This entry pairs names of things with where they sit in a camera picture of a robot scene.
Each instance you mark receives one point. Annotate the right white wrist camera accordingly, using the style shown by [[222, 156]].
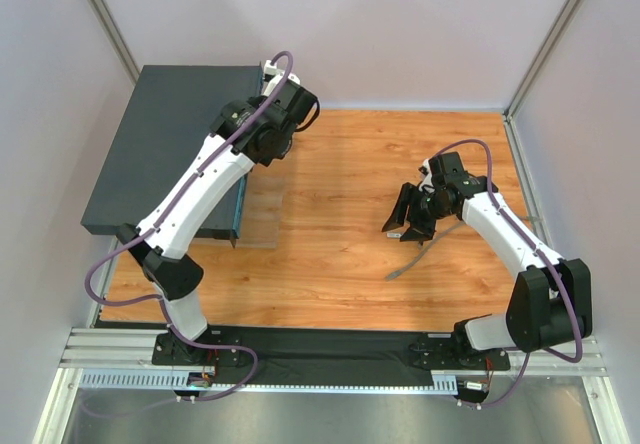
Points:
[[426, 180]]

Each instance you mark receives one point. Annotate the clear acrylic riser plate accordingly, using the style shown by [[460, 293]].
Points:
[[262, 209]]

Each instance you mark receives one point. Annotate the left aluminium corner post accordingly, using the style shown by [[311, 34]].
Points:
[[116, 38]]

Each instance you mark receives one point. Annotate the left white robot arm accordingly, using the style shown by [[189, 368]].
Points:
[[246, 133]]

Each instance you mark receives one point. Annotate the aluminium rail frame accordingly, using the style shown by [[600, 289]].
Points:
[[328, 272]]

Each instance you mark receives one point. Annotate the grey slotted cable duct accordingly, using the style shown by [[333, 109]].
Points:
[[415, 382]]

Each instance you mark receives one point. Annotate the dark blue network switch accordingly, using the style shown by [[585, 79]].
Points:
[[162, 130]]

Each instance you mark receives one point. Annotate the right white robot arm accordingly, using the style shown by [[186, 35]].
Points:
[[551, 300]]

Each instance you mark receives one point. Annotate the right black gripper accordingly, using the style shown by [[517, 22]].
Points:
[[417, 209]]

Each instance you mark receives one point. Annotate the aluminium corner post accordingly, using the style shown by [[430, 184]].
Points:
[[116, 38], [551, 40]]

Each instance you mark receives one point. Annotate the right aluminium corner post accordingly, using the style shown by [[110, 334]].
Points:
[[551, 40]]

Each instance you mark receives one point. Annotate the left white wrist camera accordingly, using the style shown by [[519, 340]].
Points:
[[272, 76]]

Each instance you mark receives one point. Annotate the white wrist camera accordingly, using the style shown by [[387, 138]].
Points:
[[272, 76], [426, 180]]

